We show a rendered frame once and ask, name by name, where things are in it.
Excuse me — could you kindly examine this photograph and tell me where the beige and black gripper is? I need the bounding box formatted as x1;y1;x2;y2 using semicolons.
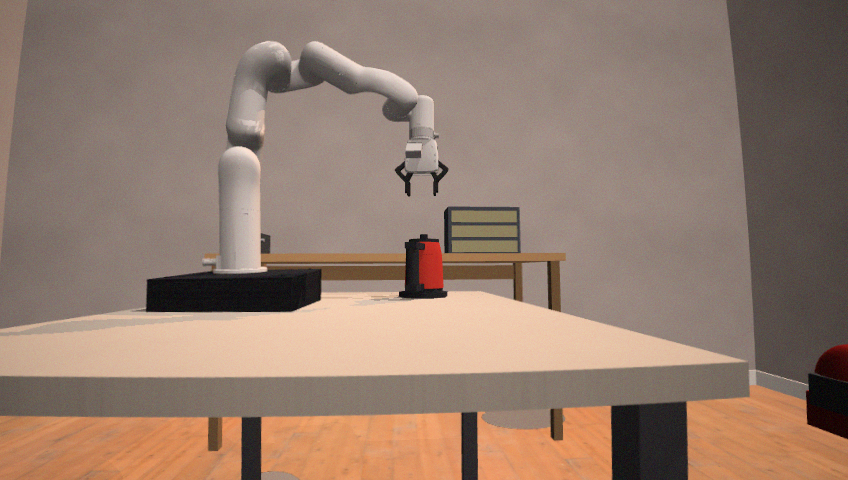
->
395;136;449;196

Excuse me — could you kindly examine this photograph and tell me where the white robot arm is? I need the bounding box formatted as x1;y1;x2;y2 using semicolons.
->
202;41;439;274

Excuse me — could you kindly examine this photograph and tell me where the red and black electric kettle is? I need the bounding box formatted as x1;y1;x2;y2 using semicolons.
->
405;234;444;293

